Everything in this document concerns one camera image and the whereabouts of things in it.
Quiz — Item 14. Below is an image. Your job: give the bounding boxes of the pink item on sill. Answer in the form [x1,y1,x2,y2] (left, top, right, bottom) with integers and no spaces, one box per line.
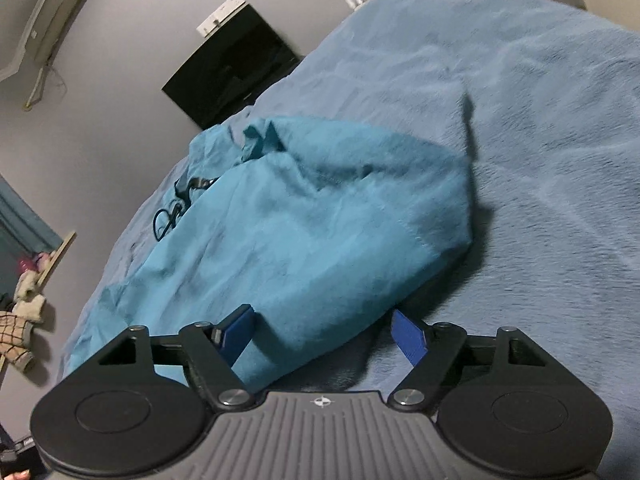
[17,252,50,274]

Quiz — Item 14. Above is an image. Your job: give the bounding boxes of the white wall air conditioner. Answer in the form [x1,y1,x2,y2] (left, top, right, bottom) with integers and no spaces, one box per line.
[1,0,87,110]

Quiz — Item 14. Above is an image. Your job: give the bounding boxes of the cream plush garment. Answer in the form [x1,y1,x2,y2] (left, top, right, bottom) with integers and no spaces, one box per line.
[12,270,47,324]

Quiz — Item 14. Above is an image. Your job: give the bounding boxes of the wooden window sill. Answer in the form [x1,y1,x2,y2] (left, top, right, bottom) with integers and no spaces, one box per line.
[37,231,77,289]

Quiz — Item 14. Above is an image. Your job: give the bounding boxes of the blue fleece bed blanket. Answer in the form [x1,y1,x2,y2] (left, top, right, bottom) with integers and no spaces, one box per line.
[61,0,639,479]

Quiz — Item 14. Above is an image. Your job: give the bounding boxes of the teal zip hooded jacket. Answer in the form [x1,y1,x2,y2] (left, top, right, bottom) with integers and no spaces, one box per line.
[63,117,472,391]

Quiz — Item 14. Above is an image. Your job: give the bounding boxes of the black flat screen television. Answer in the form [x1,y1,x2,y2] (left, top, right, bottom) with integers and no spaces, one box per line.
[163,3,302,130]

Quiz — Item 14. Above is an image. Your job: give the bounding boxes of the teal window curtain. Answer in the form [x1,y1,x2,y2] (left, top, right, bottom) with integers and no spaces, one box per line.
[0,177,63,295]

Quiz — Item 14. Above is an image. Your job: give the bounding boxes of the white box above television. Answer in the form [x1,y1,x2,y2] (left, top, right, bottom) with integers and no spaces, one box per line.
[196,0,246,38]

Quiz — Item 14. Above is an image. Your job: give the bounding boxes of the checked beige garment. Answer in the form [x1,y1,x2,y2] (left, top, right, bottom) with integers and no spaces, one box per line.
[0,311,34,374]

